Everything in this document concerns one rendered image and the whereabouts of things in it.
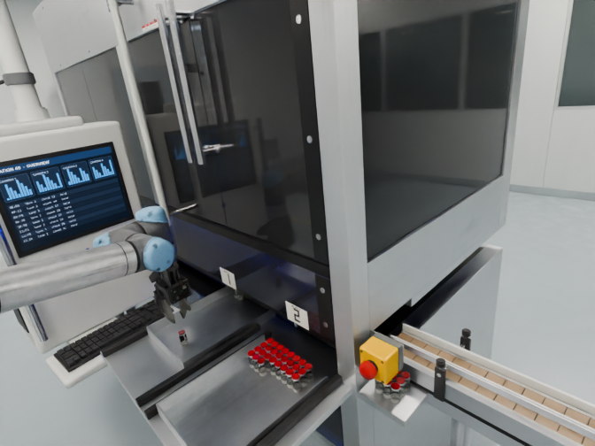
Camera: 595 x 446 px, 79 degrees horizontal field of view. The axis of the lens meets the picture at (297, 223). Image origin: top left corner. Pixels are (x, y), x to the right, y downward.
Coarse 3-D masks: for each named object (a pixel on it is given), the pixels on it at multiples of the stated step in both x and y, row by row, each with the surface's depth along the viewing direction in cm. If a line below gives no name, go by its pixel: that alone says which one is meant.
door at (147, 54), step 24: (144, 48) 116; (192, 48) 97; (144, 72) 121; (192, 72) 100; (144, 96) 127; (168, 96) 115; (192, 96) 104; (168, 120) 120; (168, 144) 126; (192, 144) 113; (168, 168) 132; (192, 168) 119; (216, 168) 108; (168, 192) 139; (192, 192) 124; (216, 192) 112; (216, 216) 117
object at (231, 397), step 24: (264, 336) 110; (240, 360) 105; (192, 384) 95; (216, 384) 98; (240, 384) 97; (264, 384) 96; (312, 384) 94; (168, 408) 92; (192, 408) 91; (216, 408) 90; (240, 408) 89; (264, 408) 89; (288, 408) 84; (192, 432) 84; (216, 432) 84; (240, 432) 83; (264, 432) 79
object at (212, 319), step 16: (224, 288) 139; (192, 304) 130; (208, 304) 135; (224, 304) 134; (240, 304) 132; (256, 304) 131; (160, 320) 123; (176, 320) 127; (192, 320) 126; (208, 320) 125; (224, 320) 124; (240, 320) 123; (256, 320) 118; (160, 336) 120; (176, 336) 119; (192, 336) 118; (208, 336) 117; (224, 336) 116; (176, 352) 111; (192, 352) 111; (208, 352) 107
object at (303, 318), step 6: (288, 306) 101; (294, 306) 99; (288, 312) 102; (294, 312) 100; (300, 312) 98; (306, 312) 96; (288, 318) 103; (294, 318) 101; (300, 318) 99; (306, 318) 96; (300, 324) 100; (306, 324) 97
